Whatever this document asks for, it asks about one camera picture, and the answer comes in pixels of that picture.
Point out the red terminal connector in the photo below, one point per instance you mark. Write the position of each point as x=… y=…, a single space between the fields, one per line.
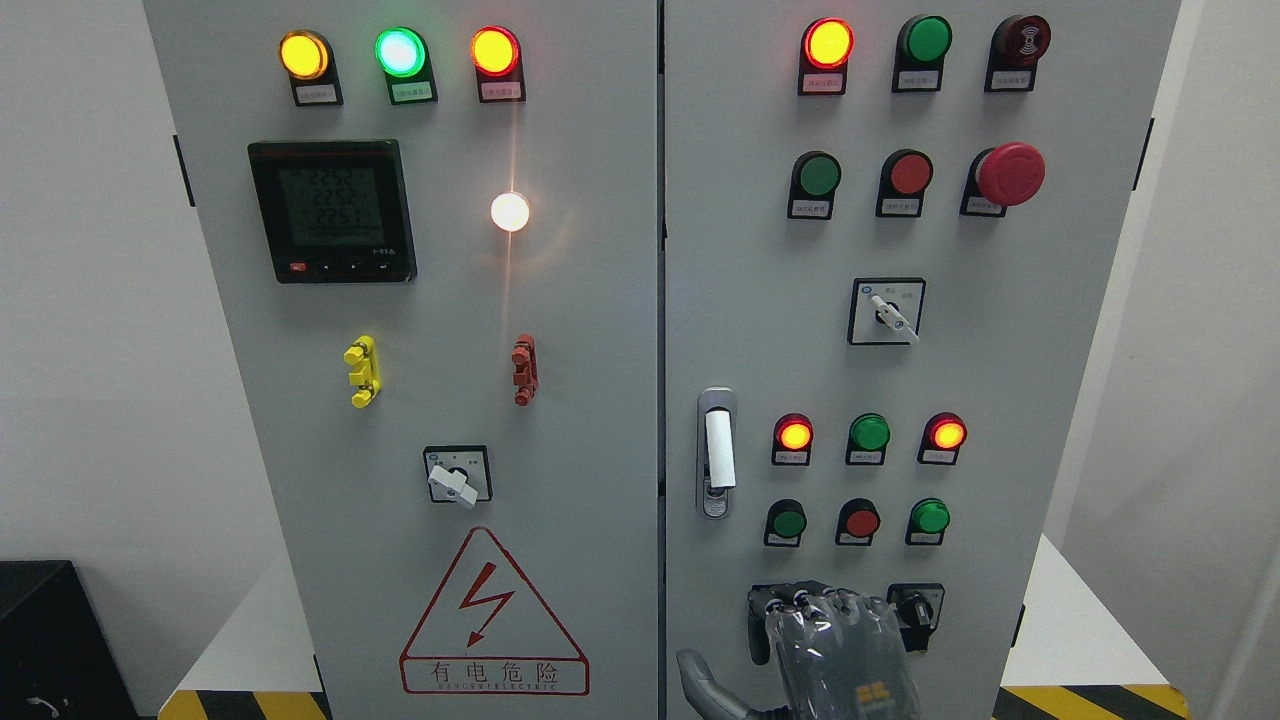
x=525 y=376

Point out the red lit light middle right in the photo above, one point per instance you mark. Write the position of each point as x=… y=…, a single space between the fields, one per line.
x=943 y=436

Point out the black digital power meter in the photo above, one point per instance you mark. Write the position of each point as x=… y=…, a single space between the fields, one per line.
x=334 y=211

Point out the yellow indicator light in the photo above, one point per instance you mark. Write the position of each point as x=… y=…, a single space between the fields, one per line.
x=310 y=64

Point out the red push button upper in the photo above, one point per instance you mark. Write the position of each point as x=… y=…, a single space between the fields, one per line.
x=905 y=176

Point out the red lit light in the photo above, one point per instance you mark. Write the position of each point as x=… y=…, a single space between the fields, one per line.
x=792 y=440
x=943 y=436
x=824 y=57

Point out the red triangle warning sticker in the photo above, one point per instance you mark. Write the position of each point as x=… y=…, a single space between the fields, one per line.
x=487 y=630

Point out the dark red buzzer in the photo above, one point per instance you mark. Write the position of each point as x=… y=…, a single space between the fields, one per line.
x=1016 y=47

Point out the grey right cabinet door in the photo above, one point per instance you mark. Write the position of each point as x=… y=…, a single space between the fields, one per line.
x=760 y=303

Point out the grey left cabinet door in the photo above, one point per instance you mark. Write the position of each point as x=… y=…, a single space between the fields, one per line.
x=575 y=473

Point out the green push button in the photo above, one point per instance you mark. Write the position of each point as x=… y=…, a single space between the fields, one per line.
x=928 y=521
x=814 y=180
x=785 y=524

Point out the yellow terminal connector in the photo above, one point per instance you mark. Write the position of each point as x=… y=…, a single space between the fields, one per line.
x=364 y=372

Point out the white platform with hazard stripes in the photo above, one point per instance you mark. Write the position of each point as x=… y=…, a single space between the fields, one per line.
x=1072 y=660

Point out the red push button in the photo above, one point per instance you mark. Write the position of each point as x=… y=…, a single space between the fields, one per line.
x=905 y=176
x=857 y=524

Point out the green lit indicator light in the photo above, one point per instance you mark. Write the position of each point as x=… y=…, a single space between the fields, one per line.
x=406 y=63

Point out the black knob selector switch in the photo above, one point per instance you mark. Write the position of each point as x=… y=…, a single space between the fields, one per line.
x=918 y=606

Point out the green push button upper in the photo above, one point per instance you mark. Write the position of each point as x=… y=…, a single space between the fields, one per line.
x=814 y=180

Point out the green push button lower left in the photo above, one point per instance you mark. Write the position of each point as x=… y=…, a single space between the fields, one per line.
x=785 y=524

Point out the red lit light middle left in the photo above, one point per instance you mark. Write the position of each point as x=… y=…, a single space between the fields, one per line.
x=792 y=440

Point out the grey cabinet door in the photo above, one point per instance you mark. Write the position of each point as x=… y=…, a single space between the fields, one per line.
x=575 y=473
x=760 y=303

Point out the silver door handle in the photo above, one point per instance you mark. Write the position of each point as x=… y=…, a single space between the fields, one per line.
x=716 y=466

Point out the red-orange indicator light left door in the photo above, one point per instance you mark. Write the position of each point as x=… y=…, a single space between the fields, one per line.
x=499 y=65

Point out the red push button lower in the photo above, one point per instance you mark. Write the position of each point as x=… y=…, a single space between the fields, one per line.
x=857 y=524

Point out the black box on floor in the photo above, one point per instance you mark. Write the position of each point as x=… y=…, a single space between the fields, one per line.
x=55 y=662

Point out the left door rotary switch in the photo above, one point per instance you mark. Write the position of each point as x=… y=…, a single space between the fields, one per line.
x=458 y=474

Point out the red lit light top right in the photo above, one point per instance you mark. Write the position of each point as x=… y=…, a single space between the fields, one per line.
x=824 y=57

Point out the white lit indicator light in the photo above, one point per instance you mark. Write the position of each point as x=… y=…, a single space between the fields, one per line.
x=510 y=211

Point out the green push button lower right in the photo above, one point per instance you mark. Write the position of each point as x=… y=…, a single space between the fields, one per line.
x=928 y=521

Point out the white handle selector switch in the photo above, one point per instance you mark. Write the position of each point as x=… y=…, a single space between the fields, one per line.
x=886 y=311

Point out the green light top right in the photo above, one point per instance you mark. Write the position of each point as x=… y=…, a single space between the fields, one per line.
x=920 y=54

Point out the green light middle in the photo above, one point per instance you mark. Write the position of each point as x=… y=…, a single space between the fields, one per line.
x=868 y=438

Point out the red emergency stop button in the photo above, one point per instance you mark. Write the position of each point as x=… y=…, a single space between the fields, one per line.
x=1007 y=175

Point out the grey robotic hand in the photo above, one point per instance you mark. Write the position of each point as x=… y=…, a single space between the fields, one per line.
x=840 y=654

